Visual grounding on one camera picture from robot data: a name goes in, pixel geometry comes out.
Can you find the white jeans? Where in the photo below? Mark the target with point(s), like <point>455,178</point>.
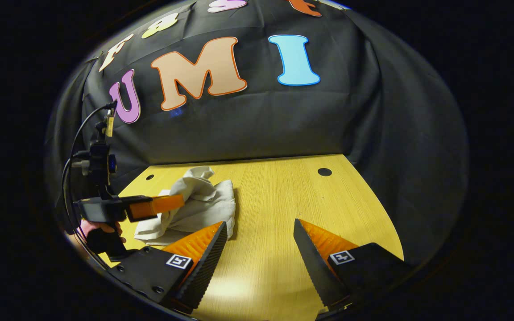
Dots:
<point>203,205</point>

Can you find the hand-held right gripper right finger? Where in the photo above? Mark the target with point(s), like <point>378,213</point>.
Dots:
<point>315,267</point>

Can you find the black backdrop cloth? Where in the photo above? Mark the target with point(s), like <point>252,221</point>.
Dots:
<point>328,120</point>

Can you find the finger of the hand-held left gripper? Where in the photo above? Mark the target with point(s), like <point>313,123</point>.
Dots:
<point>159,204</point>

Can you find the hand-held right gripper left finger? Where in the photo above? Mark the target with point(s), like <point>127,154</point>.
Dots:
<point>205,272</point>

